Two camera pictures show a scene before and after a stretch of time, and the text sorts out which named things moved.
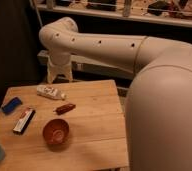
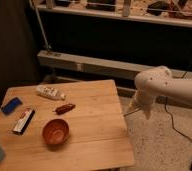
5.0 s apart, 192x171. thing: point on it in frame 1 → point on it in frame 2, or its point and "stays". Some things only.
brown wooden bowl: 56,133 stays
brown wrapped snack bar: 64,109 stays
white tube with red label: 51,92 stays
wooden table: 66,126 stays
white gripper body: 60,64 → 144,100
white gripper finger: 51,75 → 132,107
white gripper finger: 68,74 → 147,112
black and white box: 23,120 stays
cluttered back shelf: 174,13 stays
